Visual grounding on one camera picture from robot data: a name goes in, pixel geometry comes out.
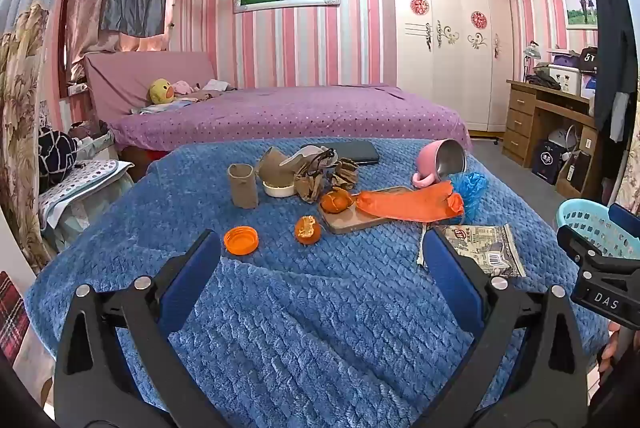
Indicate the light blue pillow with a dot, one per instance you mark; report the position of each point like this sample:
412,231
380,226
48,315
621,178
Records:
157,107

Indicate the red plaid cloth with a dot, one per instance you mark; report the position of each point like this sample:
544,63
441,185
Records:
11,318

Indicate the white cloth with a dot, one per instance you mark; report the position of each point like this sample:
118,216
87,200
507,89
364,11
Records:
216,84

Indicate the orange cloth bag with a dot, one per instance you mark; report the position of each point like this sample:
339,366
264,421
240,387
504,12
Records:
410,204

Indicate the wooden desk with drawers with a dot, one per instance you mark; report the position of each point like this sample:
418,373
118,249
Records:
520,122

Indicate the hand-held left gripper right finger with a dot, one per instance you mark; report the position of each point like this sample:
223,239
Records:
450,278

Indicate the person's right forearm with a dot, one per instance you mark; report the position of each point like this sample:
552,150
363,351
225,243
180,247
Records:
617,403

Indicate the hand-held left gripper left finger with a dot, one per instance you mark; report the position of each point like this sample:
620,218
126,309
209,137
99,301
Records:
192,278

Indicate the black printed box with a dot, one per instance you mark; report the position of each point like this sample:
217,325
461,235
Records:
546,160

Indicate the yellow duck plush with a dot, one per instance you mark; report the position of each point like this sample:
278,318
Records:
161,91

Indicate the small framed couple photo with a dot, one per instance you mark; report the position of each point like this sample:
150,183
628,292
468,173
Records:
581,2

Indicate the purple flat box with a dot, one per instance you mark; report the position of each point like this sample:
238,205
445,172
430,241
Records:
565,58

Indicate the white helmet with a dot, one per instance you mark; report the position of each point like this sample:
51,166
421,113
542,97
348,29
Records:
561,138

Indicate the blue fleece blanket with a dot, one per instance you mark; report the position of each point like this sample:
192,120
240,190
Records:
310,318

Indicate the black white patterned bag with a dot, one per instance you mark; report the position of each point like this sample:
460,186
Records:
55,155

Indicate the pink plush toy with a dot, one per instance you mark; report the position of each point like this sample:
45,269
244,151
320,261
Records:
183,86

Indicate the white small bowl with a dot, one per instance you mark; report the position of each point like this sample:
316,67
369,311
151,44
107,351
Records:
279,190

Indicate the dotted white cushion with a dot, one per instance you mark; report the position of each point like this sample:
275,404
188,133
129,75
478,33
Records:
85,180

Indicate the white wardrobe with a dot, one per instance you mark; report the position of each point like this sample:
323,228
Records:
450,72

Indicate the light blue plastic basket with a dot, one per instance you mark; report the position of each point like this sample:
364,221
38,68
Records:
587,220

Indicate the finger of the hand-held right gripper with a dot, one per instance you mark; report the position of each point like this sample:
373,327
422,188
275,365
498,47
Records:
625,220
575,242

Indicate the grey snack packet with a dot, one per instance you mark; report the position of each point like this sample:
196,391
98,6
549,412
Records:
487,248

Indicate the orange bottle cap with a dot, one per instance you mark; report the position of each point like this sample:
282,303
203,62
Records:
241,240

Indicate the bed with purple dotted cover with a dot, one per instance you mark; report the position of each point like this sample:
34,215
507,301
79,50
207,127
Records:
300,112

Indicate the black bag with white print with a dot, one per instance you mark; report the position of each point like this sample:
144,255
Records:
589,60

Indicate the red paper cutout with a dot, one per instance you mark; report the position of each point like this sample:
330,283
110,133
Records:
479,20
420,6

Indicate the person's right hand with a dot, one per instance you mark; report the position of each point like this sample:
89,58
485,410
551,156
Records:
609,355

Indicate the pink flower print curtain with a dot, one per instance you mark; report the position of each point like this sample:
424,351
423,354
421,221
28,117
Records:
631,157

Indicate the dark hanging jacket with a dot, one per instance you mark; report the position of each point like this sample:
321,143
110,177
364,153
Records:
612,57

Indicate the torn brown paper cup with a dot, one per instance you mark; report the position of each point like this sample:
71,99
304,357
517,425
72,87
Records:
272,165

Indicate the cardboard tube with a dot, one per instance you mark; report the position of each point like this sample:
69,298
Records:
243,188

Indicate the black phone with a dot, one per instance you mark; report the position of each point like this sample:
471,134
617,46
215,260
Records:
357,152

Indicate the dark clothes pile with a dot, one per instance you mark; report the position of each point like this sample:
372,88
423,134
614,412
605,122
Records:
542,81

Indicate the grey wrapper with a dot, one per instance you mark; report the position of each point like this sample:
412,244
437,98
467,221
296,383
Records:
305,153

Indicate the brown phone case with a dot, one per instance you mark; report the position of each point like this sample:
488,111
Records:
350,222

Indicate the white storage box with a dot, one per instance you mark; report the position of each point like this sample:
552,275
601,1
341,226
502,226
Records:
565,80

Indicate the brown cloth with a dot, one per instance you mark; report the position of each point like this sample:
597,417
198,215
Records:
197,95

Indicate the pink steel-lined mug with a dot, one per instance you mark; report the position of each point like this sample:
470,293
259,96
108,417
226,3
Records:
427,157

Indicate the pink fabric headboard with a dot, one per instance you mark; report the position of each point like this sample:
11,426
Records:
120,77

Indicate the brown cardboard box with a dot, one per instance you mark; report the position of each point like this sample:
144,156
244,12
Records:
575,175

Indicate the beige palm print curtain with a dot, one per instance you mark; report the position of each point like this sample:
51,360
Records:
22,117

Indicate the desk lamp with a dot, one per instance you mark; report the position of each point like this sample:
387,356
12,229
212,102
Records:
531,52

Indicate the brown paper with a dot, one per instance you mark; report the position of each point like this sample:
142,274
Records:
312,183

